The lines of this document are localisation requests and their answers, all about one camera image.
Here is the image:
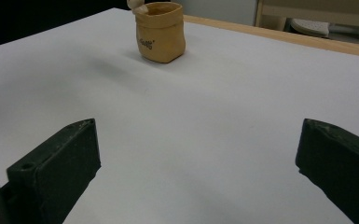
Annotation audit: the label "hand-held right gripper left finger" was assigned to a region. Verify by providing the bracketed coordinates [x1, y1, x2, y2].
[0, 118, 103, 224]

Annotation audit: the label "white board sheet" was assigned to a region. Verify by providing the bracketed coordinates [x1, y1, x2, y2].
[0, 7, 359, 224]

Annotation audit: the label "wooden table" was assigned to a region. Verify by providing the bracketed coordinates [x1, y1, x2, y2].
[182, 14, 359, 60]

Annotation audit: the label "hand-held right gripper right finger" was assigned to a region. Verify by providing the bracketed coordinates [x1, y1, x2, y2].
[295, 118, 359, 224]

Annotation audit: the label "grey chair base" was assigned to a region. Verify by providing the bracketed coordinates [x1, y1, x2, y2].
[289, 18, 359, 42]

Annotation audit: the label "tan bag-shaped cup with figure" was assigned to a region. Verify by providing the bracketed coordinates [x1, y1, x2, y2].
[126, 0, 187, 64]

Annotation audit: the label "black curtain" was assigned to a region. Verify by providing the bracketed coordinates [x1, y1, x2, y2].
[0, 0, 172, 51]

